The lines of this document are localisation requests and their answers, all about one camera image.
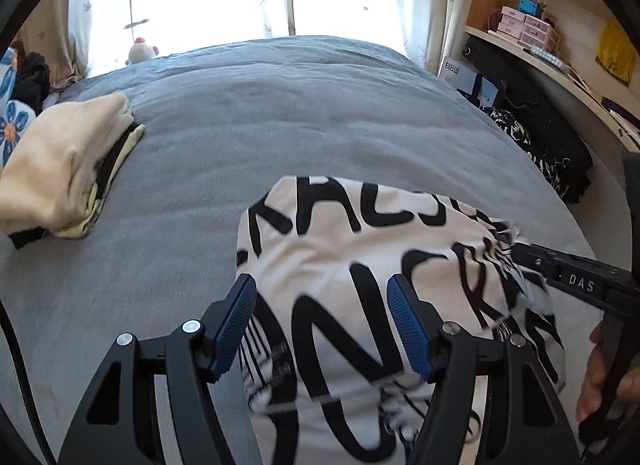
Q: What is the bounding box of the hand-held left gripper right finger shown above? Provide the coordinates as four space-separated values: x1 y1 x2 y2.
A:
386 272 581 465

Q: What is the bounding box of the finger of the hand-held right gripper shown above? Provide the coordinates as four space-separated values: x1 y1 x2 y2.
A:
510 241 551 286

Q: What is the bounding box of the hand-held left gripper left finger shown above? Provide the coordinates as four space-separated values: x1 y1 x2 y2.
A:
57 272 258 465

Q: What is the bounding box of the white black-lettered jacket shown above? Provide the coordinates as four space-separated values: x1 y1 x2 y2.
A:
235 175 568 465

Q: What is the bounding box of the person's right hand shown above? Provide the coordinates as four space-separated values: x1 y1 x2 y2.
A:
575 321 610 415

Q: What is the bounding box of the black white patterned cloth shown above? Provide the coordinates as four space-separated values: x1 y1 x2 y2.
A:
482 106 571 196

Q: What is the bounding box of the black bag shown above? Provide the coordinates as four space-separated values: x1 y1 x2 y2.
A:
462 35 593 203

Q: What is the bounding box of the curved white desk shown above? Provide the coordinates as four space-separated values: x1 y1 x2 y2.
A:
462 25 640 156

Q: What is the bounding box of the folded black yellow garment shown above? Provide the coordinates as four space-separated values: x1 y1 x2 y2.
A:
7 122 147 251

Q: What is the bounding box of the blue white cardboard box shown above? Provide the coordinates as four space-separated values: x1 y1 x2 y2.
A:
439 57 501 106

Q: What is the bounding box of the white ridged strip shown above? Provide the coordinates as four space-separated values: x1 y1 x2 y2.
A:
530 45 571 68

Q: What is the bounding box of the grey blue bed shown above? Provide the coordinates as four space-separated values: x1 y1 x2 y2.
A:
0 35 608 465

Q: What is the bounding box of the yellow cloth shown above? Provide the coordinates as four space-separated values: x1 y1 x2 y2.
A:
596 20 636 86

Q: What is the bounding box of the stack of pink boxes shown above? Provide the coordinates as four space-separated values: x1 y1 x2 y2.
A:
500 6 553 48

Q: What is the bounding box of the cream folded sweater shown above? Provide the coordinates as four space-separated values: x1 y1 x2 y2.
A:
0 92 136 236

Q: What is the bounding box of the white plush toy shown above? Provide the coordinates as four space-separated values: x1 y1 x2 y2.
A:
124 37 161 66

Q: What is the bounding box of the blue floral blanket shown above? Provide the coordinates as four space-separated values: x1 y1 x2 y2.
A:
0 47 38 170

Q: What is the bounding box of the black clothing pile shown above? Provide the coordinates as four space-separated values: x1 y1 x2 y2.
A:
10 52 53 113

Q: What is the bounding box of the beige curtain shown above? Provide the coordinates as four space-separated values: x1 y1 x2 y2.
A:
22 0 91 78

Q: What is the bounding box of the black cable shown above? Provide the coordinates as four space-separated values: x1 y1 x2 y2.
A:
0 295 56 465

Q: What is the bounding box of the window latch handle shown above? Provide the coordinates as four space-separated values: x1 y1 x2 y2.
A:
122 0 151 40

